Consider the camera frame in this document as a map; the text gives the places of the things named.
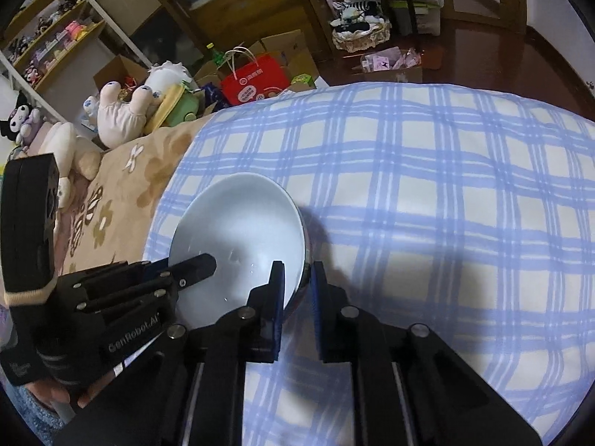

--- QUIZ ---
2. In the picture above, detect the large white bowl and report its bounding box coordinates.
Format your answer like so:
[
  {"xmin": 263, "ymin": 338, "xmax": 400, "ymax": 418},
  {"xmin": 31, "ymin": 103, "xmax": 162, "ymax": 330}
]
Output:
[{"xmin": 170, "ymin": 173, "xmax": 311, "ymax": 328}]

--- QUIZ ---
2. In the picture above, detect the person's left hand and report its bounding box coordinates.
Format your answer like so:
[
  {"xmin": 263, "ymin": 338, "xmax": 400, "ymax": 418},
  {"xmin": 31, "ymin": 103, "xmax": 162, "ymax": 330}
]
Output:
[{"xmin": 25, "ymin": 371, "xmax": 116, "ymax": 410}]

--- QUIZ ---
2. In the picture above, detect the brown floral blanket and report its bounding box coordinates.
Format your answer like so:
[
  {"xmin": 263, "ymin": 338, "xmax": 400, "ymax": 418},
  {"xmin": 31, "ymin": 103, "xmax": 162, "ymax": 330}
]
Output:
[{"xmin": 54, "ymin": 116, "xmax": 210, "ymax": 275}]

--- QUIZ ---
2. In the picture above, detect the beige plush toy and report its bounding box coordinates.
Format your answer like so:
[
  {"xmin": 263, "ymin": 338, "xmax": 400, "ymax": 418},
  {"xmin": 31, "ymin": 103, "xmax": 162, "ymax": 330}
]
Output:
[{"xmin": 26, "ymin": 122, "xmax": 102, "ymax": 210}]

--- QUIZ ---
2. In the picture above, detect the white plush toy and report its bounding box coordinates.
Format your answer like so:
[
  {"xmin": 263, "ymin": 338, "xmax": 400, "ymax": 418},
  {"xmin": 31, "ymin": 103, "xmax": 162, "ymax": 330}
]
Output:
[{"xmin": 81, "ymin": 55, "xmax": 204, "ymax": 149}]

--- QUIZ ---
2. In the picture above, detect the blue plaid cloth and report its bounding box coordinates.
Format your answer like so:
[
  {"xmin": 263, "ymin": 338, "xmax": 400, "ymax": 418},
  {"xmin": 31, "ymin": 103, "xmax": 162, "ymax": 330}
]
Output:
[{"xmin": 144, "ymin": 83, "xmax": 594, "ymax": 444}]

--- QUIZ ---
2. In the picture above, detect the black white kuromi plush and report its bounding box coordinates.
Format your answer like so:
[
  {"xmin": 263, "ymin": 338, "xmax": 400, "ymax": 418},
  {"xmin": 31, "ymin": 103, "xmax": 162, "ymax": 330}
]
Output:
[{"xmin": 1, "ymin": 91, "xmax": 44, "ymax": 147}]

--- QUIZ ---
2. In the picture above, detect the red paper shopping bag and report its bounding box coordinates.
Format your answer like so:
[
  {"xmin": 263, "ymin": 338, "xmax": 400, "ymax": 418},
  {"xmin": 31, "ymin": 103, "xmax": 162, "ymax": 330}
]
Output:
[{"xmin": 221, "ymin": 46, "xmax": 290, "ymax": 106}]

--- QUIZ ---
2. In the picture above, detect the green glass bottle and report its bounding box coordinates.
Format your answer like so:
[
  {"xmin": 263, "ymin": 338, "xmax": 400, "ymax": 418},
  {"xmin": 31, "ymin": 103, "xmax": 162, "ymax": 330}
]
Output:
[{"xmin": 207, "ymin": 42, "xmax": 226, "ymax": 68}]

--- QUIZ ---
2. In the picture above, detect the white open shelf rack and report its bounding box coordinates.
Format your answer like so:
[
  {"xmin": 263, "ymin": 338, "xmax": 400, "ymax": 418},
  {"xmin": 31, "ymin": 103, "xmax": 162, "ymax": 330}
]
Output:
[{"xmin": 1, "ymin": 0, "xmax": 151, "ymax": 121}]

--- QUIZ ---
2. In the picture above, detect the wooden cabinet shelf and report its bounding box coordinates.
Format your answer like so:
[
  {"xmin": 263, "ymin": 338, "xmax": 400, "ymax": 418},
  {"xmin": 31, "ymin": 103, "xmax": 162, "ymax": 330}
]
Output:
[{"xmin": 97, "ymin": 0, "xmax": 332, "ymax": 61}]

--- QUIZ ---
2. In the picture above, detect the wicker basket with toys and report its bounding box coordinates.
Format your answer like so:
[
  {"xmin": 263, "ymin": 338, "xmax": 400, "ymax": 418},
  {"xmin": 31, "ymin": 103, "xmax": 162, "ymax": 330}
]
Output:
[{"xmin": 330, "ymin": 0, "xmax": 391, "ymax": 54}]

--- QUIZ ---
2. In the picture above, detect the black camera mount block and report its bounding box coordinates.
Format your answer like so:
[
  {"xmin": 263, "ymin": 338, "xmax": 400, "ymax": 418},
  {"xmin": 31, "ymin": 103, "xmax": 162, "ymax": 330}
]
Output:
[{"xmin": 1, "ymin": 154, "xmax": 60, "ymax": 308}]

